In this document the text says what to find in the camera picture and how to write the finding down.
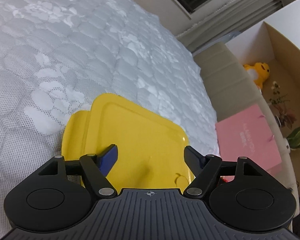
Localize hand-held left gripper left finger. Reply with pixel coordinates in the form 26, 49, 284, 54
36, 144, 118, 198

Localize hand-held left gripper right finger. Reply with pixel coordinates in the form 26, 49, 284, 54
184, 145, 262, 198

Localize yellow container lid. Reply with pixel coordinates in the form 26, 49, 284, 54
61, 93, 194, 189

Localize pink paper bag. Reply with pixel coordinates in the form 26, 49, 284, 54
215, 105, 282, 183

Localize beige bed headboard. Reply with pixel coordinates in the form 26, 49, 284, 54
192, 41, 298, 198

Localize dried flower sprigs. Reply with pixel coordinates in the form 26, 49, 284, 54
269, 80, 297, 130

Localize yellow plush toy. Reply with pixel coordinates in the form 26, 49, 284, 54
243, 62, 270, 89

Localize grey patterned mattress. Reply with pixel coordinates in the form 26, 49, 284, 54
0, 0, 218, 230

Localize beige alcove shelf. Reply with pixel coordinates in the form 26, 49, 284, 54
225, 0, 300, 195

